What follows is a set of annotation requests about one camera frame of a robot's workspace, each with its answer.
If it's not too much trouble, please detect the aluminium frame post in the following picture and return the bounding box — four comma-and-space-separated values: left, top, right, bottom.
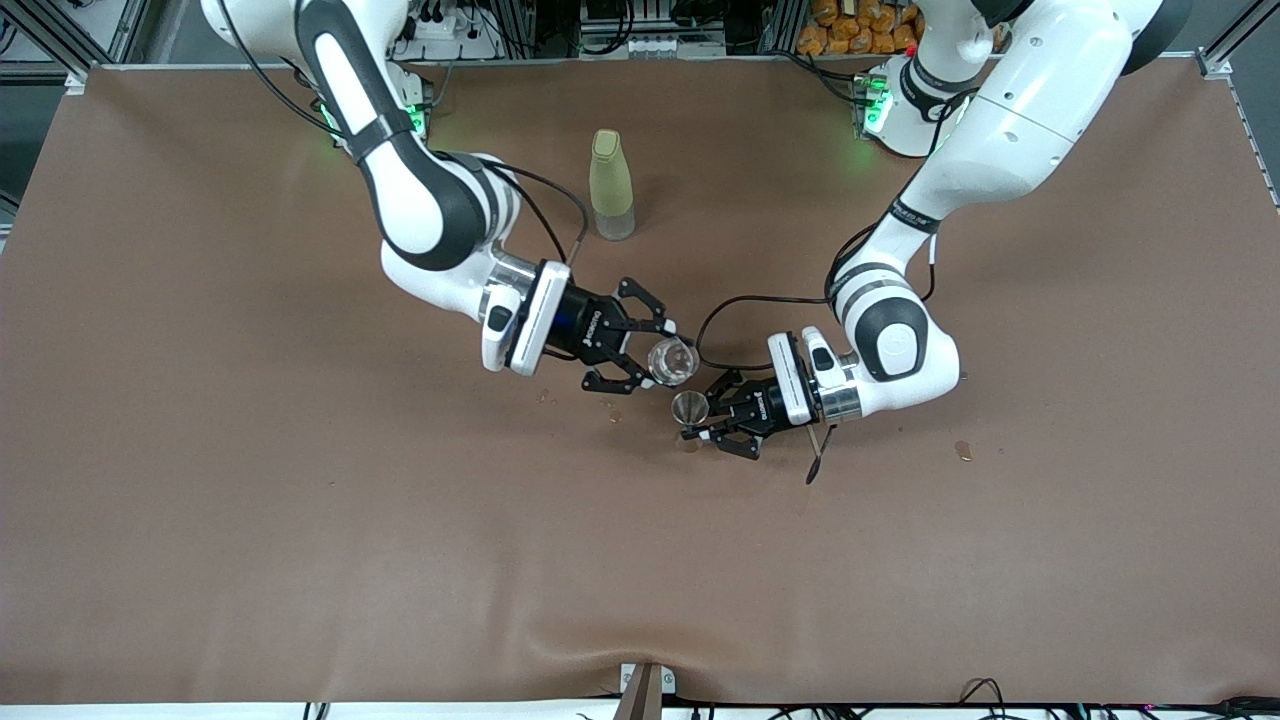
614, 661, 678, 720
1197, 0, 1280, 81
20, 0, 151, 96

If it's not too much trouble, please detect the brown table mat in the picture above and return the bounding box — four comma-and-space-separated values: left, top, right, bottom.
0, 55, 1280, 707

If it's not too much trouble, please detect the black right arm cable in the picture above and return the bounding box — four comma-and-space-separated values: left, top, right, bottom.
215, 0, 591, 271

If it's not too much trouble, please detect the orange snack packet pile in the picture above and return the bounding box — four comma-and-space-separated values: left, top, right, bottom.
797, 0, 923, 57

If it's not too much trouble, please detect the steel double jigger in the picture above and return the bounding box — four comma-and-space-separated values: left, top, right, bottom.
670, 390, 713, 451

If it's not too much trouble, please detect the white power strip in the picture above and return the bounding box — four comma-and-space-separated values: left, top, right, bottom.
395, 8, 501, 61

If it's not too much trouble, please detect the black loose strap loop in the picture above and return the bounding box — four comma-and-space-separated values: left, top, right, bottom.
805, 424, 839, 487

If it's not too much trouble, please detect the green sleeved glass shaker bottle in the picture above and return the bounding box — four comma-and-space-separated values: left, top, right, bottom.
588, 128, 637, 242

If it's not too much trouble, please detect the clear glass measuring beaker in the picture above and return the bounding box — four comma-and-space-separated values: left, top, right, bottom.
647, 338, 700, 389

